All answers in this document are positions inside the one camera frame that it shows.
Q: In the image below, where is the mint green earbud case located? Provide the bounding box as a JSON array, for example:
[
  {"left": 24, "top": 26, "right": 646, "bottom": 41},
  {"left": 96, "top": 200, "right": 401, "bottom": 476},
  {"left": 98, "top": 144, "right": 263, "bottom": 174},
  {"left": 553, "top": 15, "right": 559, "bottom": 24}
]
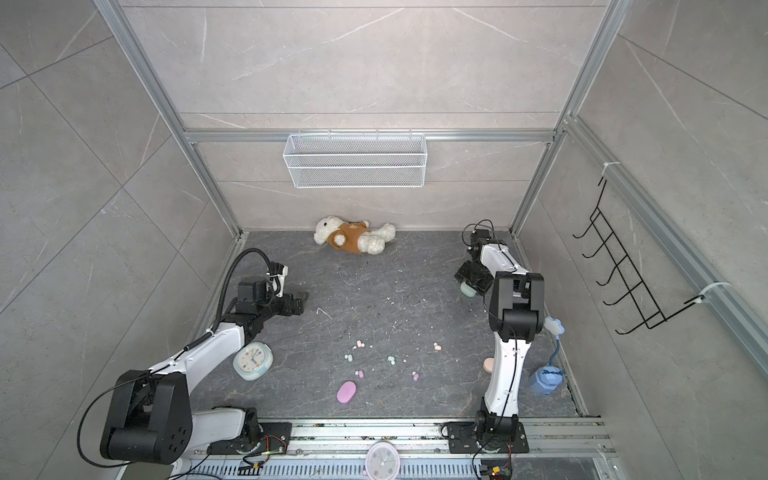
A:
[{"left": 460, "top": 282, "right": 477, "bottom": 298}]

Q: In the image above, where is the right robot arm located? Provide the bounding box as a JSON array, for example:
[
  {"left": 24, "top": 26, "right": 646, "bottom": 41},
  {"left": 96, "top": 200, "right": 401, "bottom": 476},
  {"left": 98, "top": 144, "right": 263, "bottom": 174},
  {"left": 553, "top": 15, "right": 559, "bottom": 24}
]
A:
[{"left": 455, "top": 219, "right": 545, "bottom": 448}]

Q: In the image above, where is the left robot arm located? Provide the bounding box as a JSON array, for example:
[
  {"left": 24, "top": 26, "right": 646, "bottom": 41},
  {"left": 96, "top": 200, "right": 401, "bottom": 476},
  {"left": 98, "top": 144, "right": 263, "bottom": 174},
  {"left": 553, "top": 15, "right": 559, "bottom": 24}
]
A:
[{"left": 76, "top": 248, "right": 308, "bottom": 469}]

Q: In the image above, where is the purple earbud case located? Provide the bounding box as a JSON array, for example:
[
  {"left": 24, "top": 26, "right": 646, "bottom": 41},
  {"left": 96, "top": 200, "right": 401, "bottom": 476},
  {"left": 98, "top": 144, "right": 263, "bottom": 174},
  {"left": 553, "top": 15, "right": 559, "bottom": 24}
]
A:
[{"left": 336, "top": 381, "right": 357, "bottom": 405}]

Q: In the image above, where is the mint alarm clock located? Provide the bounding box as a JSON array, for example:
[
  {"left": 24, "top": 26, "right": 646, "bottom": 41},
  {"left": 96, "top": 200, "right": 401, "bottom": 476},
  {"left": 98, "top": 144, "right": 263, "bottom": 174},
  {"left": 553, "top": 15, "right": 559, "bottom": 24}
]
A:
[{"left": 233, "top": 341, "right": 274, "bottom": 381}]

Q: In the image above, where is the white teddy bear brown hoodie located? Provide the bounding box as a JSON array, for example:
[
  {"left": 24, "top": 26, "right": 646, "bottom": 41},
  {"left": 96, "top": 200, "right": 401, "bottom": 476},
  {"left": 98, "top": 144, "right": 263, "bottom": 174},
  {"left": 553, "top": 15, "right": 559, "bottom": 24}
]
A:
[{"left": 313, "top": 216, "right": 396, "bottom": 255}]

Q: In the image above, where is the white round clock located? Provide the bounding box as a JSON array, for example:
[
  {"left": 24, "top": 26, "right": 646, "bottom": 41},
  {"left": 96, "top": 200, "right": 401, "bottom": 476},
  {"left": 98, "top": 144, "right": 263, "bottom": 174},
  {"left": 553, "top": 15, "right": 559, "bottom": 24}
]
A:
[{"left": 364, "top": 441, "right": 401, "bottom": 480}]

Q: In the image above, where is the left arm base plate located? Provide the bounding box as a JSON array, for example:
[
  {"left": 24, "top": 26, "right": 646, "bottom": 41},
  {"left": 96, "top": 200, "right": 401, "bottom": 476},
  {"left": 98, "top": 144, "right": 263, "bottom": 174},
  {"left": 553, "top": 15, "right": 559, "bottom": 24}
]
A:
[{"left": 206, "top": 422, "right": 293, "bottom": 456}]

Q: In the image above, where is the white wire mesh basket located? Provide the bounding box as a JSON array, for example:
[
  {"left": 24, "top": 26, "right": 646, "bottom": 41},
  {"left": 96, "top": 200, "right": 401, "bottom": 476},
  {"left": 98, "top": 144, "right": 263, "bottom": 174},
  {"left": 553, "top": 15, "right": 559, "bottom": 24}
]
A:
[{"left": 283, "top": 133, "right": 428, "bottom": 189}]

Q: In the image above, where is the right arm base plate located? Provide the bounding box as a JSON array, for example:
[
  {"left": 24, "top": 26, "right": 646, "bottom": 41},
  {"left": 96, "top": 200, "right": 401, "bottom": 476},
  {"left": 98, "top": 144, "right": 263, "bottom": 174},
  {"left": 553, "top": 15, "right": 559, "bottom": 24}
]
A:
[{"left": 441, "top": 418, "right": 530, "bottom": 454}]

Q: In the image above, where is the black wire hook rack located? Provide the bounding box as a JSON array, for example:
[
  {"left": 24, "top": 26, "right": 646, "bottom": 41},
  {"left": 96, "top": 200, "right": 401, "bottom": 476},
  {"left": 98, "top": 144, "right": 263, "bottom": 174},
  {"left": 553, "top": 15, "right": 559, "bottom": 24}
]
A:
[{"left": 571, "top": 177, "right": 706, "bottom": 336}]

